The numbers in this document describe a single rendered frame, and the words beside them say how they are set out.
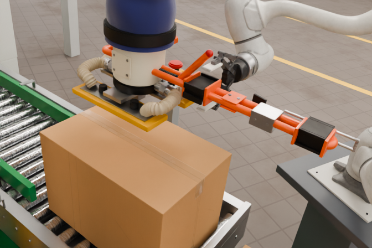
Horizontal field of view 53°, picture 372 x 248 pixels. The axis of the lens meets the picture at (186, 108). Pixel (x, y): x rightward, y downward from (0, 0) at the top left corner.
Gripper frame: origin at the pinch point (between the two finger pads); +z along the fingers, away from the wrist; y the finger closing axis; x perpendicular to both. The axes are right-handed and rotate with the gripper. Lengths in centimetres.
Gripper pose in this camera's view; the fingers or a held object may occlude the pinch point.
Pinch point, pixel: (205, 89)
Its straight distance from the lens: 112.2
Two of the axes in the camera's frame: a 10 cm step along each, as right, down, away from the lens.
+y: -1.0, 8.5, 5.2
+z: -5.9, 3.7, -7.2
